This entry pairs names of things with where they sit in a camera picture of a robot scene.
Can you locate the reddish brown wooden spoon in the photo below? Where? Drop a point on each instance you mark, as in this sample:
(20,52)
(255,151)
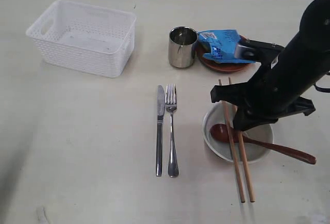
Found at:
(219,133)

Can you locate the brown round wooden plate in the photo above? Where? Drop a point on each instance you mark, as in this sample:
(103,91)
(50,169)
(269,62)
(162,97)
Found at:
(218,67)

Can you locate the brown wooden chopstick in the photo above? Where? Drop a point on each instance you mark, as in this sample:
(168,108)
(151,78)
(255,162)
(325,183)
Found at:
(233,153)
(246,169)

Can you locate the silver fork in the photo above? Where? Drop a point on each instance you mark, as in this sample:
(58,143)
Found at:
(171,107)

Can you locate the shiny steel cup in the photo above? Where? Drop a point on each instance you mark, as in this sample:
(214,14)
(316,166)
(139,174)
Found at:
(182,47)

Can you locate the blue packet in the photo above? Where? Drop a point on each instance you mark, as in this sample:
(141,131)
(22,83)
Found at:
(221,45)

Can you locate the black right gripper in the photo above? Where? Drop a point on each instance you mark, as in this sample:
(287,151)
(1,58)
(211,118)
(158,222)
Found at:
(275,91)

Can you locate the silver table knife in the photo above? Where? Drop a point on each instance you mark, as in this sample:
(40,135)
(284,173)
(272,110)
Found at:
(160,115)

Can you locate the white perforated plastic basket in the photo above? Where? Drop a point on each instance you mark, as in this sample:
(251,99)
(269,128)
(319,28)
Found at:
(85,38)

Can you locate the grey speckled ceramic dish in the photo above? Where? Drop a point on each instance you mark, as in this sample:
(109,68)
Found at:
(253,152)

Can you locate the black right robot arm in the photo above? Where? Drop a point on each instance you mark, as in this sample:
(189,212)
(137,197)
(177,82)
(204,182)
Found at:
(313,31)

